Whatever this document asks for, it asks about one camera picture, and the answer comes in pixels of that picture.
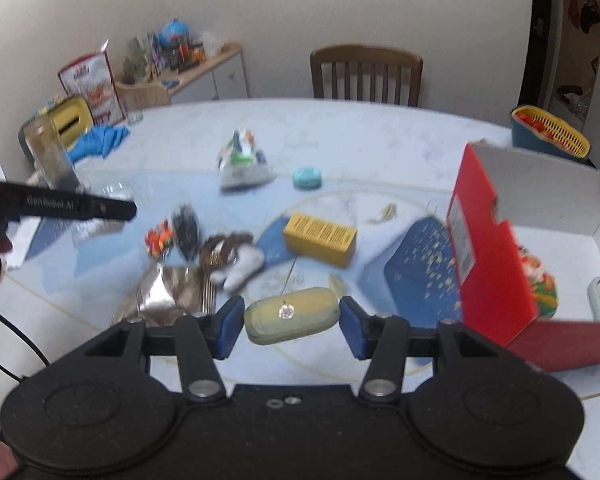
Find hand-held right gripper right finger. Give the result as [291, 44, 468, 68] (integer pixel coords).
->
[339, 296, 486, 405]

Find light wooden seat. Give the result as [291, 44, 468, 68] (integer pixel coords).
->
[115, 79, 172, 111]

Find blue rubber gloves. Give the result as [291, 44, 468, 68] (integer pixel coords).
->
[65, 125, 131, 163]

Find red white cereal box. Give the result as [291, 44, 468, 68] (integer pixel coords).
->
[57, 50, 127, 126]

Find silver foil packet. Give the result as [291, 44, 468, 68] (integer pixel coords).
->
[110, 265, 218, 328]

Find yellow carton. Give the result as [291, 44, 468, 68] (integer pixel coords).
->
[282, 212, 358, 268]

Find clear jar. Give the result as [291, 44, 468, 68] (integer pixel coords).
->
[22, 114, 81, 191]

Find olive green glasses case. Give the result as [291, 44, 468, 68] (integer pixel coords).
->
[243, 286, 342, 346]

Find red cardboard box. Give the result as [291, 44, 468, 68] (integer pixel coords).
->
[445, 141, 600, 373]

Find small wooden clip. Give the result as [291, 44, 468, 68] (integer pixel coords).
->
[366, 203, 398, 226]

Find gold candy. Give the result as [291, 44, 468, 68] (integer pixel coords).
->
[199, 231, 255, 268]

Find white green packet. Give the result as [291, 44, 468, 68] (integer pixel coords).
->
[216, 129, 277, 191]

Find dark pine cone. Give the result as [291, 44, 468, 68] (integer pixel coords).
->
[171, 203, 202, 261]

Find yellow tissue box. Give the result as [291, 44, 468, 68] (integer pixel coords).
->
[47, 95, 95, 150]

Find orange small toy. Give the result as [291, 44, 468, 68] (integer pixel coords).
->
[145, 220, 175, 261]

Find white wooden sideboard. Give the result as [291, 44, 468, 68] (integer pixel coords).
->
[115, 42, 252, 108]

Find blue globe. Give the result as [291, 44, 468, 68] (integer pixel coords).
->
[159, 20, 190, 51]

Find clear plastic wrap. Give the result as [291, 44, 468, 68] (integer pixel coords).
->
[72, 180, 146, 246]

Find pile of small toys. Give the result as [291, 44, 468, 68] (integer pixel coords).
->
[122, 30, 226, 83]

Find white paper sheet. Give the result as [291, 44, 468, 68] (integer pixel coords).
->
[2, 220, 46, 271]

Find pantry shelf unit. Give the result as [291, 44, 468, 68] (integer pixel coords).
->
[550, 0, 600, 126]

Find black cable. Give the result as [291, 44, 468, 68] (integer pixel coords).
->
[0, 305, 51, 381]

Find wooden slatted chair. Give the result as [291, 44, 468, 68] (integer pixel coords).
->
[309, 44, 425, 107]

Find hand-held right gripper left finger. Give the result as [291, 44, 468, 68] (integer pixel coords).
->
[82, 295, 246, 405]

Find teal round case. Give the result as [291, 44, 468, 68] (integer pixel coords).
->
[292, 166, 324, 191]

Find light blue printed table mat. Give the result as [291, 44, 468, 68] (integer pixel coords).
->
[0, 165, 600, 401]

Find blue yellow basket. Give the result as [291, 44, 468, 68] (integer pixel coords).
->
[510, 104, 593, 162]

